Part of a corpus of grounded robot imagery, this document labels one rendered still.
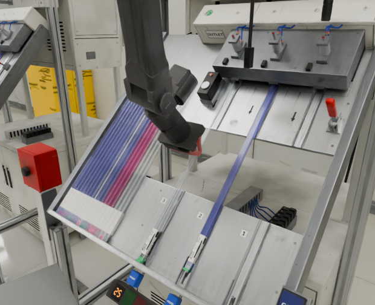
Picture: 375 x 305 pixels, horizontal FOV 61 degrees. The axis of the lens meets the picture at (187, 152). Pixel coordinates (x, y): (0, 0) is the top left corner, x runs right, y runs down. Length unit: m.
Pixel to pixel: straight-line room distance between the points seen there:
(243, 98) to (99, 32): 1.27
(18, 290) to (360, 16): 1.04
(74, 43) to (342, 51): 1.40
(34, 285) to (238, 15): 0.90
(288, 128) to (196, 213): 0.29
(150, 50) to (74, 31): 1.37
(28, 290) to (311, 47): 0.91
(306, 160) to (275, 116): 1.83
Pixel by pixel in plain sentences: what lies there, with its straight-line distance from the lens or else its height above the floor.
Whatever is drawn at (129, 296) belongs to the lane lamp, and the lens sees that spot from 0.78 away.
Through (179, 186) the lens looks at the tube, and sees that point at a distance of 0.77.
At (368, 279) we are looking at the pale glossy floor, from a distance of 2.01.
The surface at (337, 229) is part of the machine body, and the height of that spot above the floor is 0.62.
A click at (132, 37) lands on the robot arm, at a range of 0.52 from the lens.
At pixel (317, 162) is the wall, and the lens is 2.59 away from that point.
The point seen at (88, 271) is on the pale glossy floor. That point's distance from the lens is 1.91.
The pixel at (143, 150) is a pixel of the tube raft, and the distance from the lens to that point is 0.89.
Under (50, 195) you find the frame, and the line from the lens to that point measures 1.06.
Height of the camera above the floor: 1.21
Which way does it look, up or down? 21 degrees down
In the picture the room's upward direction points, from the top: straight up
